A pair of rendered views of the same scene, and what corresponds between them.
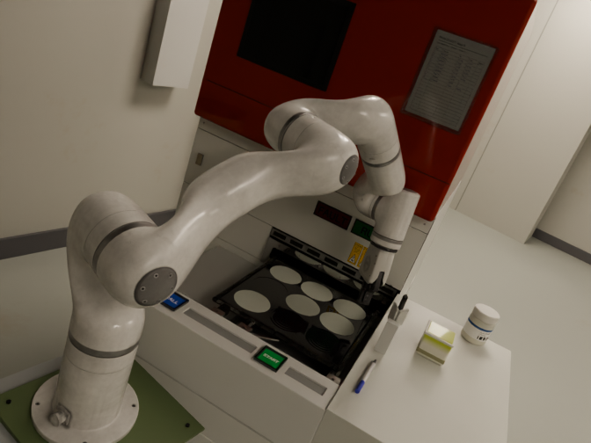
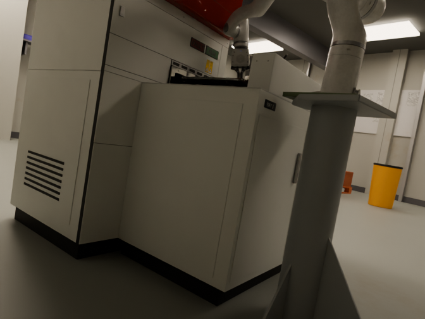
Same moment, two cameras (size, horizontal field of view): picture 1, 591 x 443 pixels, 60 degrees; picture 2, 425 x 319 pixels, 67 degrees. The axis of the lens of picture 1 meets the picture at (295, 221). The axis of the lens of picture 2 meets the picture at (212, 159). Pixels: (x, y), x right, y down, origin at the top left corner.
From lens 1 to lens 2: 1.96 m
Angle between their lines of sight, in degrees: 71
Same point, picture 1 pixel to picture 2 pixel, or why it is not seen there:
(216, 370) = (304, 88)
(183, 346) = (296, 81)
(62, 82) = not seen: outside the picture
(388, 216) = (246, 31)
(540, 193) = (7, 104)
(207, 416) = (300, 116)
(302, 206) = (184, 42)
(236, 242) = (152, 76)
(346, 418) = not seen: hidden behind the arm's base
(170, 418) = not seen: hidden behind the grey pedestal
